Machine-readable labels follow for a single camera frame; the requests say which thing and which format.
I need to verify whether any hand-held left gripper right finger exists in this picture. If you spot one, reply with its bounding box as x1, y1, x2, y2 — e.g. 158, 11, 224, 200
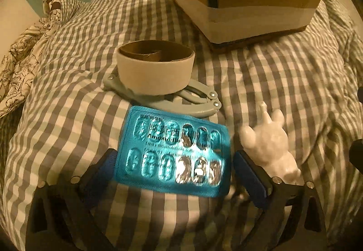
233, 150, 329, 251

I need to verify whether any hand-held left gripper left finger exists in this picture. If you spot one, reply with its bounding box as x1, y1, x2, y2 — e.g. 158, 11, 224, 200
25, 149, 120, 251

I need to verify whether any blue pill blister pack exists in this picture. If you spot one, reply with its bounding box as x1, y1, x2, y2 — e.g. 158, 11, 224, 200
114, 106, 231, 198

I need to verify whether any white rabbit figurine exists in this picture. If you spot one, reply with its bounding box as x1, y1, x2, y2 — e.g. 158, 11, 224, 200
240, 101, 302, 185

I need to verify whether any grey checkered blanket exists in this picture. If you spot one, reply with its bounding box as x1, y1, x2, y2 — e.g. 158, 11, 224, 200
0, 0, 363, 251

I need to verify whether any cardboard tape roll core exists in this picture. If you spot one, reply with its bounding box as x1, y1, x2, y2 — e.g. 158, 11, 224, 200
117, 40, 196, 96

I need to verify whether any floral patterned pillow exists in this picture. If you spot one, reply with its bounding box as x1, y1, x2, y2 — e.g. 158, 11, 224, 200
0, 0, 74, 119

